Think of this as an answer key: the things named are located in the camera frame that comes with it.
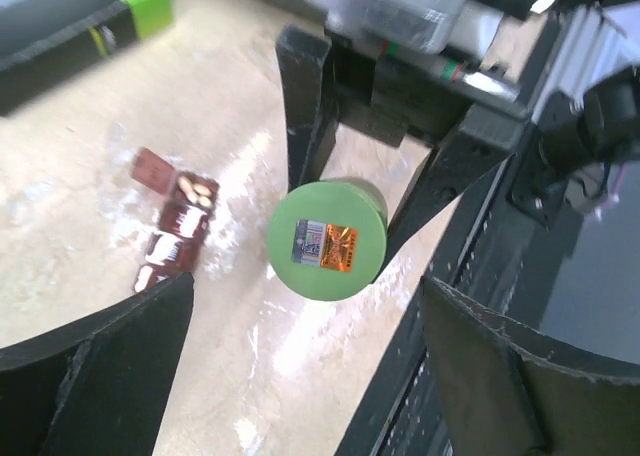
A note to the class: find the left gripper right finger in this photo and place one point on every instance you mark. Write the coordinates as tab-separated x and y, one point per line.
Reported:
507	389

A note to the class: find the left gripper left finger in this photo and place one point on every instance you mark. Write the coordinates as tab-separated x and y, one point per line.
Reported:
98	385

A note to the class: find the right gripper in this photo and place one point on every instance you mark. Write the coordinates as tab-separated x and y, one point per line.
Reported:
386	99

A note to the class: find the green pill bottle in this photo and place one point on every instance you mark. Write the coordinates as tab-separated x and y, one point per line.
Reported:
326	240

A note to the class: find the red weekly pill organizer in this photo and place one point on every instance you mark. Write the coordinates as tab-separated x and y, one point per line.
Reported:
182	228

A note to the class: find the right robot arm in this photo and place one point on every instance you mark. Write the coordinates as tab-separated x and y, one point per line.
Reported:
565	140

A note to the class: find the pills in organizer compartment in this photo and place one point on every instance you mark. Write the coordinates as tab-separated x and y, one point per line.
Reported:
196	190

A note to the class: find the black green carton box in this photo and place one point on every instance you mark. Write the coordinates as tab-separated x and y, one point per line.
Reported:
44	42

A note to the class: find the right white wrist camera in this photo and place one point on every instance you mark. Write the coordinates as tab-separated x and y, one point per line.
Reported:
426	26

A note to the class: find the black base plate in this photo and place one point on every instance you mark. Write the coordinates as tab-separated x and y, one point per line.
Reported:
496	255

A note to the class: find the aluminium frame rail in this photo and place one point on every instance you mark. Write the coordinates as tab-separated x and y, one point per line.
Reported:
574	52

